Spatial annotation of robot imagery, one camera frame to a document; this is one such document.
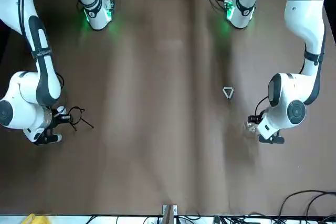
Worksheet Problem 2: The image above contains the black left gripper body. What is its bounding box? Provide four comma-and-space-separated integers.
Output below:
248, 113, 265, 125

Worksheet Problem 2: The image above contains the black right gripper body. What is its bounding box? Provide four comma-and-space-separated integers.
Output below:
50, 108, 72, 131

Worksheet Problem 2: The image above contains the clear glass alcohol lamp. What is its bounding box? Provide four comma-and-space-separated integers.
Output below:
243, 119, 260, 135

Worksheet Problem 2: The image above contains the black metal tripod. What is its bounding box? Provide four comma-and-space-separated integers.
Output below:
68, 106, 95, 132

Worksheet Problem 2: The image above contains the white clay triangle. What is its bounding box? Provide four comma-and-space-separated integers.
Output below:
222, 86, 235, 104

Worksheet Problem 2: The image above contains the yellow bag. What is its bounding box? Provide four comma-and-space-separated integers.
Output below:
24, 213, 51, 224

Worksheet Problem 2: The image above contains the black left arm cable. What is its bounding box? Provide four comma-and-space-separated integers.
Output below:
254, 95, 271, 120

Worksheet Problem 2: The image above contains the long black table cable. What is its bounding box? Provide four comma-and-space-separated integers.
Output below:
305, 194, 336, 220
278, 189, 336, 218

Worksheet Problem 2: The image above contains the aluminium camera post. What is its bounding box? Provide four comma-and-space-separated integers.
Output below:
161, 204, 179, 224

